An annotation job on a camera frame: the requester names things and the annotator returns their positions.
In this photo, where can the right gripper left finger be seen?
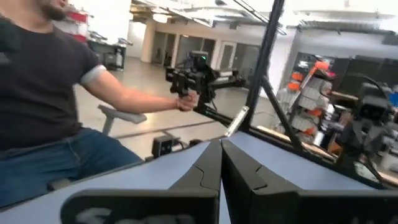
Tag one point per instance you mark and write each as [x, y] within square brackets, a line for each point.
[208, 177]

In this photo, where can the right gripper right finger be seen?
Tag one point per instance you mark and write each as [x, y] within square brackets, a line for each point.
[242, 193]

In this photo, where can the person's hand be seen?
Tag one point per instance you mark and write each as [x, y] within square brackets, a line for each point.
[186, 102]

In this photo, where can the grey office chair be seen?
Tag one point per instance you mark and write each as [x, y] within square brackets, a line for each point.
[124, 115]

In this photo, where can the rack with orange bins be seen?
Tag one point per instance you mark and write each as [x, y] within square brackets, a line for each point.
[311, 93]

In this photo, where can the black cabinet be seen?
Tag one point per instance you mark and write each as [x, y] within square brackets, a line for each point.
[373, 68]

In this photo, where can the person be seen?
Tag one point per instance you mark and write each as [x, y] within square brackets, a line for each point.
[34, 77]

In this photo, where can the black camera box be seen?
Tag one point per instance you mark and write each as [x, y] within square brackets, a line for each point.
[163, 146]

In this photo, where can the silver metal bracket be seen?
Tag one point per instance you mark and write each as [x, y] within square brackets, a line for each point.
[237, 121]

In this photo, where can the black rig frame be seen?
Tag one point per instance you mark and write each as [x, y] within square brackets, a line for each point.
[264, 62]

